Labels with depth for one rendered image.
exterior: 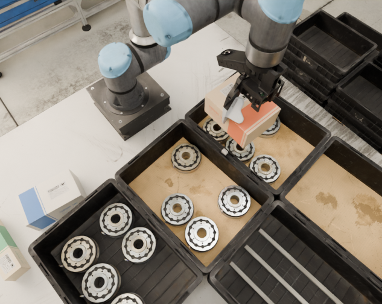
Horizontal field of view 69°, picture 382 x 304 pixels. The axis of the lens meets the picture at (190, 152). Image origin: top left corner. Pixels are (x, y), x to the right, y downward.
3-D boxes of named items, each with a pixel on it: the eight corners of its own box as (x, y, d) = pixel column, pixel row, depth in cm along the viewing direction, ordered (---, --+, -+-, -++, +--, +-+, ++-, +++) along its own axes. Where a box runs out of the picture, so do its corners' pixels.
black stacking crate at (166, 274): (46, 253, 88) (26, 248, 77) (120, 188, 96) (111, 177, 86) (127, 364, 75) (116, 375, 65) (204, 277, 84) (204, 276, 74)
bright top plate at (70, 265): (55, 251, 83) (55, 251, 83) (85, 228, 86) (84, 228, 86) (72, 279, 80) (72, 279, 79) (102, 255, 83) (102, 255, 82)
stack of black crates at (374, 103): (312, 119, 185) (335, 86, 155) (341, 96, 193) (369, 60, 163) (364, 162, 171) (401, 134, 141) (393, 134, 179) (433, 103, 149)
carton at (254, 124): (204, 110, 81) (204, 95, 74) (234, 89, 84) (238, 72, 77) (242, 148, 75) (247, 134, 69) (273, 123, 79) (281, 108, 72)
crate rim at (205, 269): (113, 178, 88) (111, 175, 86) (182, 120, 97) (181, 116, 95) (206, 276, 75) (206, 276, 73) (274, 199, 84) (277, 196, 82)
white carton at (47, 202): (38, 231, 102) (25, 226, 93) (28, 203, 106) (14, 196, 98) (90, 202, 106) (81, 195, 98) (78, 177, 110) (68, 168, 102)
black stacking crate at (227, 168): (121, 187, 97) (113, 175, 86) (183, 134, 105) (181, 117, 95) (204, 277, 84) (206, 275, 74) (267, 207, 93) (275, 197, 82)
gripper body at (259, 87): (256, 115, 65) (268, 80, 54) (230, 91, 67) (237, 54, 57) (279, 98, 67) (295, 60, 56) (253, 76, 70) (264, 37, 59)
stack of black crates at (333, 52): (267, 83, 199) (286, 31, 158) (296, 63, 207) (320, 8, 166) (312, 120, 185) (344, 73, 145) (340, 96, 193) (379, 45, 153)
